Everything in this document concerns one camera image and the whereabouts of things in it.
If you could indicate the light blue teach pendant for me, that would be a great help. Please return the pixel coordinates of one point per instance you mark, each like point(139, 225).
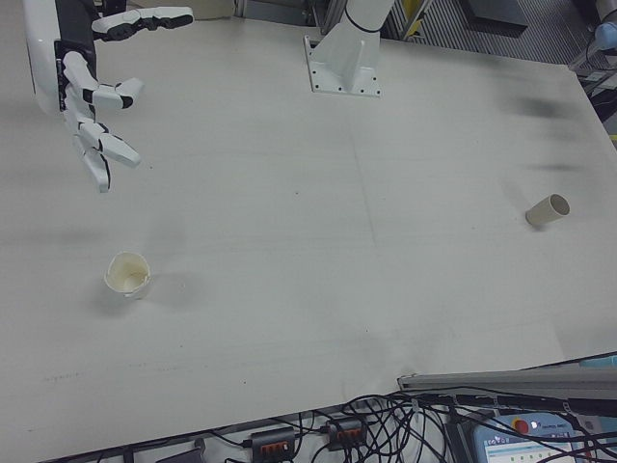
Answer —
point(501, 429)

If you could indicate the dark grey flat device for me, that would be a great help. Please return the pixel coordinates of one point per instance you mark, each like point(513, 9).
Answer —
point(183, 455)

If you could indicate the yellow black striped post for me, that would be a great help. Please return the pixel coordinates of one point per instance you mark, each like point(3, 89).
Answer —
point(414, 19)

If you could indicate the white metal mounting pedestal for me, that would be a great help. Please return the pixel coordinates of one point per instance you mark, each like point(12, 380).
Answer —
point(344, 58)

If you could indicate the beige paper cup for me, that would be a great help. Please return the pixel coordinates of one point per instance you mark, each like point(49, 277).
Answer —
point(542, 214)

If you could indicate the black orange power box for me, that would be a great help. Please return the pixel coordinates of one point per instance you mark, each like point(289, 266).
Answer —
point(347, 431)
point(272, 441)

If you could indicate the crumpled white paper cup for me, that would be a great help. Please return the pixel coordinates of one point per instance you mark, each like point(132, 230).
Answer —
point(126, 275)

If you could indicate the grey ribbed metal panel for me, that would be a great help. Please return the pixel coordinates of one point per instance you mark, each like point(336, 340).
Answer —
point(448, 29)

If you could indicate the white cylindrical robot column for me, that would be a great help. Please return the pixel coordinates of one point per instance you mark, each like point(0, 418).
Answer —
point(366, 12)

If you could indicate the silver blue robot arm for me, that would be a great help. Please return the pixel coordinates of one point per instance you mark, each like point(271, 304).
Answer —
point(608, 36)

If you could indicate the aluminium extrusion rail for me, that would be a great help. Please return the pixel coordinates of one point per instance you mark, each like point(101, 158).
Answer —
point(482, 381)

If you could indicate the white grey robot hand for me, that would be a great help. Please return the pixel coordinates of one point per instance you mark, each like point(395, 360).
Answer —
point(45, 58)

